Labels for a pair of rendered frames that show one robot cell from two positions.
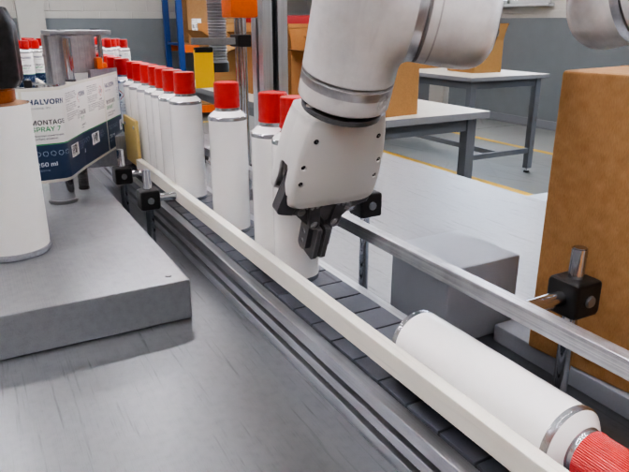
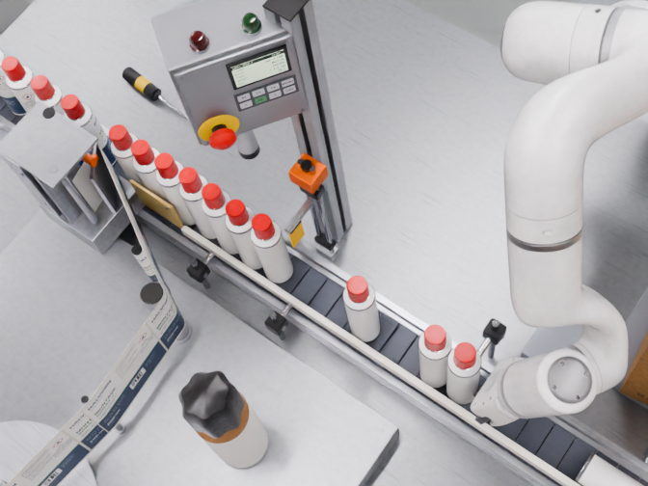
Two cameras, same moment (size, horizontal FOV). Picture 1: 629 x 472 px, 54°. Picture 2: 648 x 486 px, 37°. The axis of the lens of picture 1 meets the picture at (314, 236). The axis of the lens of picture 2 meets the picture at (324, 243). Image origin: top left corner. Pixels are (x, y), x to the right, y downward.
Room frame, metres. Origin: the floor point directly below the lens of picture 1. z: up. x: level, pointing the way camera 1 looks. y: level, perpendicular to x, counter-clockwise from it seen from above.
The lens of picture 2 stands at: (0.28, 0.27, 2.48)
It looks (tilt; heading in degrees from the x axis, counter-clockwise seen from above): 65 degrees down; 348
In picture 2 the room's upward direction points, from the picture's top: 14 degrees counter-clockwise
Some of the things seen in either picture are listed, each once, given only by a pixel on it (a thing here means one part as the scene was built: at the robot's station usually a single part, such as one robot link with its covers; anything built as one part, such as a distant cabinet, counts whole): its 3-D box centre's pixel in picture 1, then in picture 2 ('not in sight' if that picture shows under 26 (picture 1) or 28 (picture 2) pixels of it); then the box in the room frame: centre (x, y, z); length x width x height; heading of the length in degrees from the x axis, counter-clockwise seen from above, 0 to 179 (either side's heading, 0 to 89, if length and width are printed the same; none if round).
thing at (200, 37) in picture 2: not in sight; (198, 40); (1.07, 0.19, 1.49); 0.03 x 0.03 x 0.02
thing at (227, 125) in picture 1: (229, 157); (362, 308); (0.84, 0.12, 0.98); 0.05 x 0.05 x 0.20
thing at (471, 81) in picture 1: (416, 110); not in sight; (5.69, -0.94, 0.39); 2.20 x 0.80 x 0.78; 29
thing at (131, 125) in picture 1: (131, 140); (156, 204); (1.20, 0.36, 0.94); 0.10 x 0.01 x 0.09; 29
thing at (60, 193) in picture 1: (55, 144); (166, 313); (0.98, 0.41, 0.97); 0.05 x 0.05 x 0.19
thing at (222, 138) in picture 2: not in sight; (222, 136); (1.03, 0.21, 1.32); 0.04 x 0.03 x 0.04; 84
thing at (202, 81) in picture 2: not in sight; (235, 67); (1.09, 0.16, 1.38); 0.17 x 0.10 x 0.19; 84
